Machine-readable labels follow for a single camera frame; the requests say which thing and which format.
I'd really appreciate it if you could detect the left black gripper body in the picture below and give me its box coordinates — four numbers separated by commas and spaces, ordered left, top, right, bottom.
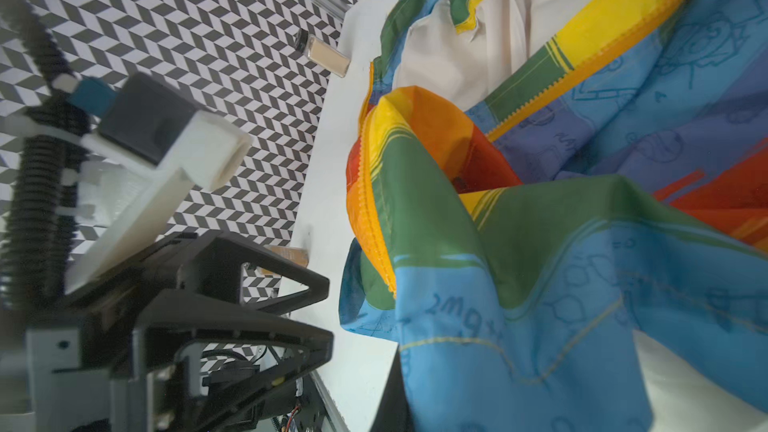
0, 239, 199, 432

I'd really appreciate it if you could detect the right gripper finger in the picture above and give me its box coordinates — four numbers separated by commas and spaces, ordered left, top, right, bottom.
370, 352, 415, 432

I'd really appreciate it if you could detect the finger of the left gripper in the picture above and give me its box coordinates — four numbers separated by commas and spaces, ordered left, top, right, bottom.
161, 231, 330, 315
128, 290, 334, 431

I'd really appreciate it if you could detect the rainbow coloured jacket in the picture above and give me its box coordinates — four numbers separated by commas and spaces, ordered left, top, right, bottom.
339, 0, 767, 431

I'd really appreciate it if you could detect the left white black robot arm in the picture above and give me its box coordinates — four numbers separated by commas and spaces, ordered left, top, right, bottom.
1, 0, 333, 431

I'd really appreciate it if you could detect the black-lid jar back left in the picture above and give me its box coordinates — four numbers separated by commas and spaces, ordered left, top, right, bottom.
294, 29, 350, 78

